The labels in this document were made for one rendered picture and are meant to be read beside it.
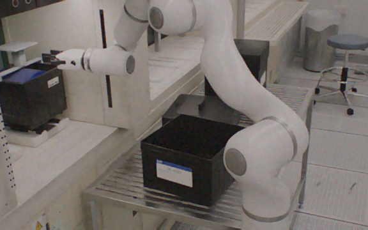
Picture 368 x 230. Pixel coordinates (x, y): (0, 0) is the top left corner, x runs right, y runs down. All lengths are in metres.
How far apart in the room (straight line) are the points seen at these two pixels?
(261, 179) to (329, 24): 4.18
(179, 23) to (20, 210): 0.73
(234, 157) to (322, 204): 1.97
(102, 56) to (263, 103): 0.62
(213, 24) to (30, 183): 0.77
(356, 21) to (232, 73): 4.59
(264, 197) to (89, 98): 0.96
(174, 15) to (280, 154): 0.41
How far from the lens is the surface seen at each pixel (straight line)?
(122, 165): 1.80
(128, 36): 1.39
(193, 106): 2.02
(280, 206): 1.15
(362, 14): 5.61
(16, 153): 1.69
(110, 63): 1.51
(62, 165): 1.61
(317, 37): 5.17
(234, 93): 1.09
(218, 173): 1.51
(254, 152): 1.01
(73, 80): 1.87
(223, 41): 1.12
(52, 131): 1.82
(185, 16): 1.12
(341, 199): 3.04
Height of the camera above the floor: 1.63
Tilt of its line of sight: 24 degrees down
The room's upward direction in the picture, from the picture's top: 2 degrees counter-clockwise
